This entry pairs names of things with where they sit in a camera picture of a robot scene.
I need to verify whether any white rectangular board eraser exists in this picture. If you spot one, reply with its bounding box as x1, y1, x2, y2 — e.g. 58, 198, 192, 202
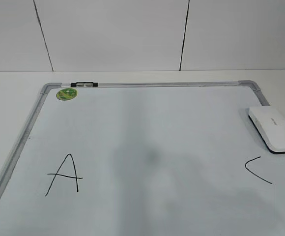
248, 106, 285, 153

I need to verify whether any black silver hanging clip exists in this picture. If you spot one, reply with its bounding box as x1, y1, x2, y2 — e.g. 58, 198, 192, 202
70, 82, 99, 88

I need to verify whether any round green magnet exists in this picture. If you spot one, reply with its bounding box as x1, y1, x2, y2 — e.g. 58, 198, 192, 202
56, 88, 78, 101

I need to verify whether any white whiteboard with grey frame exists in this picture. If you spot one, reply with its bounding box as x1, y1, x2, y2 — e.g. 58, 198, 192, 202
0, 81, 285, 236

